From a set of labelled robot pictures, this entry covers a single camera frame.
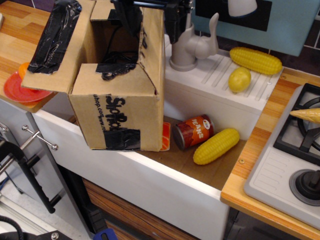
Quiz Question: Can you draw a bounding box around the beans can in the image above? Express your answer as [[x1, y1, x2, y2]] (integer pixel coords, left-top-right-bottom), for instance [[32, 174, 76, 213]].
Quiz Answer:
[[172, 114, 215, 150]]

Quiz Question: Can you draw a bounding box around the black stove grate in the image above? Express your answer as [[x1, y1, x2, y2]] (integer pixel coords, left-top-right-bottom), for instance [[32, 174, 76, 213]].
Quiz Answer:
[[273, 83, 320, 165]]

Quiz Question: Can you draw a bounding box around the orange salmon toy piece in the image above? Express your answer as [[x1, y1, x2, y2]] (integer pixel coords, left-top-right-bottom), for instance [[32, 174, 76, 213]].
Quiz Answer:
[[160, 121, 171, 152]]

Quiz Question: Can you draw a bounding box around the black stove knob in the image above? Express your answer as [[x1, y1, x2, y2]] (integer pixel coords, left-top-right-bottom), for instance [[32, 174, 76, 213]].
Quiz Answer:
[[289, 169, 320, 207]]

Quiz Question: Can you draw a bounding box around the white toy sink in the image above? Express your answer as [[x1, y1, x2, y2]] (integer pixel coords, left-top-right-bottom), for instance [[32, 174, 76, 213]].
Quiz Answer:
[[33, 50, 280, 240]]

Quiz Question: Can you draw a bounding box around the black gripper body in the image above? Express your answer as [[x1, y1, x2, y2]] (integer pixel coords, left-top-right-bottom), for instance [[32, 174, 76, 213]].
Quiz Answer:
[[111, 0, 194, 10]]

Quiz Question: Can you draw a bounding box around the black metal clamp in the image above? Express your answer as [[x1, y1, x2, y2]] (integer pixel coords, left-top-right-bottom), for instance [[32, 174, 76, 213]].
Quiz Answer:
[[0, 125, 62, 214]]

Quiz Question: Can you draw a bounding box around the yellow toy potato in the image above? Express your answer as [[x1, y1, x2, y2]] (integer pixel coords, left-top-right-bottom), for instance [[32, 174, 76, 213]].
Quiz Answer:
[[228, 67, 252, 93]]

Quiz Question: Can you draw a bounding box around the grey toy faucet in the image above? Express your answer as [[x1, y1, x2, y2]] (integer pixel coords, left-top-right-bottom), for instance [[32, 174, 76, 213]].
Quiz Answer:
[[169, 13, 219, 72]]

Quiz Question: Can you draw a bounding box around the grey toy stove top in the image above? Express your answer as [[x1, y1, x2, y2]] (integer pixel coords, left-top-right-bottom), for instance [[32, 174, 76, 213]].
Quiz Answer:
[[243, 83, 320, 223]]

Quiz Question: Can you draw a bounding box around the yellow corn cob in sink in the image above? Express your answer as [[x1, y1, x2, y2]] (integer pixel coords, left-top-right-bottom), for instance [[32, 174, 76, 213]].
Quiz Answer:
[[193, 128, 240, 165]]

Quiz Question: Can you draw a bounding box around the yellow corn cob on drainer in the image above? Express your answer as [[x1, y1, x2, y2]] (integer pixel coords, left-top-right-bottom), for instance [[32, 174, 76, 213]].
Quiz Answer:
[[229, 47, 283, 75]]

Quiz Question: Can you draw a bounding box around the black cable in box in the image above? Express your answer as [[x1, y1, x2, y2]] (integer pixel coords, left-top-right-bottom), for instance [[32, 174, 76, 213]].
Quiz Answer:
[[101, 24, 140, 65]]

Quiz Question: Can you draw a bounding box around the red plastic plate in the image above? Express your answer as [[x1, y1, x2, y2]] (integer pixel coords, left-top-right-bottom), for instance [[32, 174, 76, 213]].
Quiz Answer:
[[3, 71, 52, 103]]

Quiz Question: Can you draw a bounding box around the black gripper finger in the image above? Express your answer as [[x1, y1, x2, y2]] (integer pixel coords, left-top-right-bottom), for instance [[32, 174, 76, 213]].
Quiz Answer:
[[114, 2, 143, 37], [164, 3, 193, 44]]

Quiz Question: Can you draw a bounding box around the orange plastic cup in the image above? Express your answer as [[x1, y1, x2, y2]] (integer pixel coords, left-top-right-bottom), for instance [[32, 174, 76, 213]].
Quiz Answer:
[[18, 62, 30, 80]]

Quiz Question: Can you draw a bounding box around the light blue toy microwave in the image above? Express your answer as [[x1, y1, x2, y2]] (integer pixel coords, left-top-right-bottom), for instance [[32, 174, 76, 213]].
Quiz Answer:
[[192, 0, 320, 56]]

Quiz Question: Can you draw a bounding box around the brown cardboard box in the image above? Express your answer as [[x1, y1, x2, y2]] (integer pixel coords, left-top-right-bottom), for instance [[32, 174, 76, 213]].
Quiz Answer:
[[22, 0, 165, 152]]

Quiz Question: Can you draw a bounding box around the yellow ice cream cone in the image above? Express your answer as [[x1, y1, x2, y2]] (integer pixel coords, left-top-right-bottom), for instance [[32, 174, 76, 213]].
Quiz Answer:
[[289, 108, 320, 124]]

